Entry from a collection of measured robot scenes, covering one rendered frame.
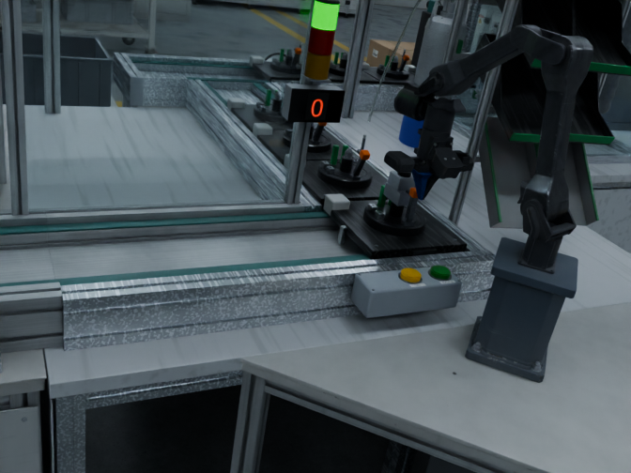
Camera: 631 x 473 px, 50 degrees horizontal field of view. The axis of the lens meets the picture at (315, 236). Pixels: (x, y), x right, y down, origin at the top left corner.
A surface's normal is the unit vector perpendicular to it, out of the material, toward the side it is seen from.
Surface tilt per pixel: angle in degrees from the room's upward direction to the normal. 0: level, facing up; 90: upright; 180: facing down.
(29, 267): 0
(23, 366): 0
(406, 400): 0
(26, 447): 90
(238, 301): 90
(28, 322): 90
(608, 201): 90
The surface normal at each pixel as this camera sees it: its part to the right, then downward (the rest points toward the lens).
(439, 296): 0.40, 0.46
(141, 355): 0.15, -0.88
